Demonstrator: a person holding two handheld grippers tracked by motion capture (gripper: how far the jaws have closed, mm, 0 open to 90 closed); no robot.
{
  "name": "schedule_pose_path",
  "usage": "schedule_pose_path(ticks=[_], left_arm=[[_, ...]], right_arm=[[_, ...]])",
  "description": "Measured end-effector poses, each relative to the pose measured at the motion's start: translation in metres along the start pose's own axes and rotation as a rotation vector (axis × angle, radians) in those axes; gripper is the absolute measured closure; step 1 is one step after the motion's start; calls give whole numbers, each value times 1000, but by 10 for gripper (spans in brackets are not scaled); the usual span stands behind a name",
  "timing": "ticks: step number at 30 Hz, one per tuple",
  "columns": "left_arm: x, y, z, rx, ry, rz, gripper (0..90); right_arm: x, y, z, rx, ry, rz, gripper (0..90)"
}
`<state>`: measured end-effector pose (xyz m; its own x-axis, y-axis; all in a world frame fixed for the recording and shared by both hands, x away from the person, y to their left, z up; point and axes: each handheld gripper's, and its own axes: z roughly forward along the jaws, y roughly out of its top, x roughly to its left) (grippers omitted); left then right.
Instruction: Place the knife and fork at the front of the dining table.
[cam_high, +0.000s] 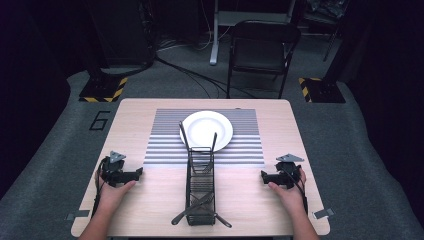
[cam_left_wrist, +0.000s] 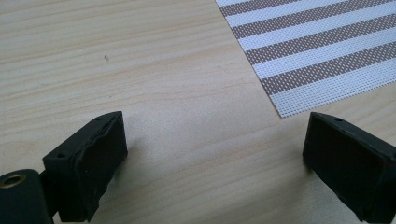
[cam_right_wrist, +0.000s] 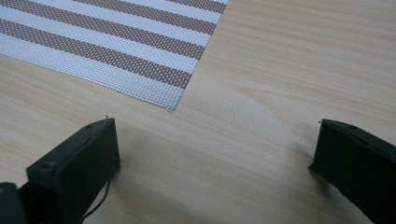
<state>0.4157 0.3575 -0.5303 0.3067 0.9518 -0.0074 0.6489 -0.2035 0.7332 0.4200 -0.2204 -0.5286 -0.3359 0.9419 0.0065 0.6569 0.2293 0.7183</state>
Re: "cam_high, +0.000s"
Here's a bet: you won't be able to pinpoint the right hand-held gripper black cable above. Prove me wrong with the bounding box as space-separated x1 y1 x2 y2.
283 165 310 215

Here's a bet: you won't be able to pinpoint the white round plate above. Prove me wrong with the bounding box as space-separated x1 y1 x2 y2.
179 110 234 154

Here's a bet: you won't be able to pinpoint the steel table knife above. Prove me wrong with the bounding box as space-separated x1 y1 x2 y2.
188 198 233 229

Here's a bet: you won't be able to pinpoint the striped grey white placemat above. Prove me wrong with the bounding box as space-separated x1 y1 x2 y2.
143 108 266 168

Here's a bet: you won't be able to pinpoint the black yellow-striped stand base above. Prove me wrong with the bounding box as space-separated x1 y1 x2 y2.
298 76 347 104
78 76 129 104

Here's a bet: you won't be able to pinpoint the hand-held gripper black cable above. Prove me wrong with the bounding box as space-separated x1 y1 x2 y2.
91 157 109 218
283 165 310 215

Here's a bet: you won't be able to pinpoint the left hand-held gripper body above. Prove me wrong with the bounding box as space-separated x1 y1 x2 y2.
99 150 127 188

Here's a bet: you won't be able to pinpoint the black wire cutlery rack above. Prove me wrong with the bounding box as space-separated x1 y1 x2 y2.
178 120 219 227

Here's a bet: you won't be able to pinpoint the person's left hand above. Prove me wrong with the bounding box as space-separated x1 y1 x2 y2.
96 167 137 215

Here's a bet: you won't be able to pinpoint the black computer tower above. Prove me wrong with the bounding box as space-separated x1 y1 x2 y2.
89 0 157 68

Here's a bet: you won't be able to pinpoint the steel fork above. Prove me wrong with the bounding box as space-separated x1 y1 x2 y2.
170 192 215 226

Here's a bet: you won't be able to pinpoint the black folding chair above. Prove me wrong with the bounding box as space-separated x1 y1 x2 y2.
226 19 302 100

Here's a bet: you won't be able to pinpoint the grey tape strip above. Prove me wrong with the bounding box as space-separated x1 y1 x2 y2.
65 209 91 221
312 208 335 220

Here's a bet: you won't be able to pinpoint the person's right hand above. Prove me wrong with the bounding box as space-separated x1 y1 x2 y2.
267 167 308 216

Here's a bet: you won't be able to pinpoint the white metal desk frame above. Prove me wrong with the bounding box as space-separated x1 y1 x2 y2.
208 0 297 66

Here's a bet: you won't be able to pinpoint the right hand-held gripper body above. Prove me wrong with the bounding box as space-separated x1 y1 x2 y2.
274 153 305 190

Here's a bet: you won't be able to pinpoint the black floor cables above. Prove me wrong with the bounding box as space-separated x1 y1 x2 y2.
155 54 258 100

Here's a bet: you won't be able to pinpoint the left hand-held gripper black cable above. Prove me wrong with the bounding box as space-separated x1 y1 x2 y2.
91 157 109 218

